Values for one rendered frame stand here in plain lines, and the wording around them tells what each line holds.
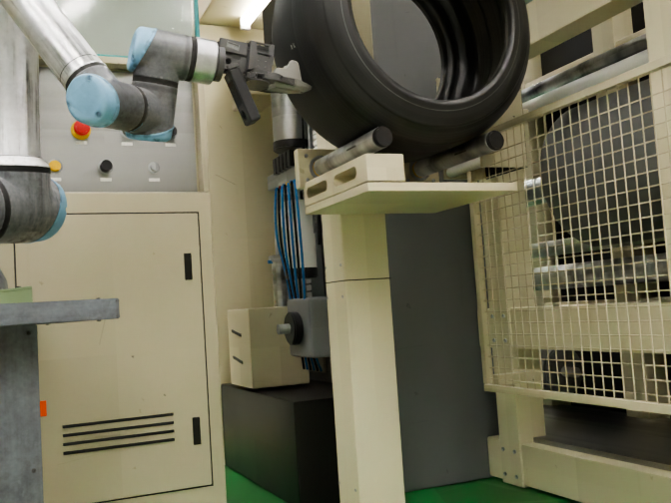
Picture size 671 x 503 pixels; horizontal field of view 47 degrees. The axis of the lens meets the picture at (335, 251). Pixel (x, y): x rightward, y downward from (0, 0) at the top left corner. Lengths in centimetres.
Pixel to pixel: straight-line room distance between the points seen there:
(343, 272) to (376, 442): 43
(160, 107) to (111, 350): 78
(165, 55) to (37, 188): 44
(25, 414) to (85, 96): 62
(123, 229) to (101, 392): 43
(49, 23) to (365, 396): 111
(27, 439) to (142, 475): 58
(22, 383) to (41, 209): 40
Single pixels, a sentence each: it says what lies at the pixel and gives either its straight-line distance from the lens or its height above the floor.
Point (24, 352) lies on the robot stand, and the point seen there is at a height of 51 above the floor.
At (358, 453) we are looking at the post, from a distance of 197.
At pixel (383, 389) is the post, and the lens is 198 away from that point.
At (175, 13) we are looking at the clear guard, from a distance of 234.
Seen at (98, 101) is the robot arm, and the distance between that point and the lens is 146.
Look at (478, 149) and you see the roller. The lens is 178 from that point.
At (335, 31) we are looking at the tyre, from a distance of 163.
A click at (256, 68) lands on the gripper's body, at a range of 163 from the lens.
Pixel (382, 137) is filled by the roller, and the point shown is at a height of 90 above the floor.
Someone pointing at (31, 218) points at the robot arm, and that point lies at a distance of 179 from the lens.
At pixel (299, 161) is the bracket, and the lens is 190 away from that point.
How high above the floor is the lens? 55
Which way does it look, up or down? 4 degrees up
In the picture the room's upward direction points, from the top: 4 degrees counter-clockwise
